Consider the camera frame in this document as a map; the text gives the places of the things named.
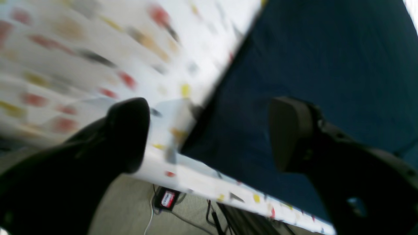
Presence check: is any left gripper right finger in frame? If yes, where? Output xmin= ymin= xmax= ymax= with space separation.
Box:
xmin=268 ymin=97 xmax=418 ymax=235

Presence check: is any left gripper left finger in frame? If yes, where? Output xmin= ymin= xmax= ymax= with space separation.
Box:
xmin=0 ymin=98 xmax=150 ymax=235

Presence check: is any black t-shirt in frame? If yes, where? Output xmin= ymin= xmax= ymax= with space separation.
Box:
xmin=180 ymin=0 xmax=418 ymax=222

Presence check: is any black power adapter on floor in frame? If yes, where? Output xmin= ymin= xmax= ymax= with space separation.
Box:
xmin=152 ymin=186 xmax=181 ymax=211

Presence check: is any terrazzo pattern tablecloth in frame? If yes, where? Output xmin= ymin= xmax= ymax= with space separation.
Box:
xmin=1 ymin=0 xmax=336 ymax=235

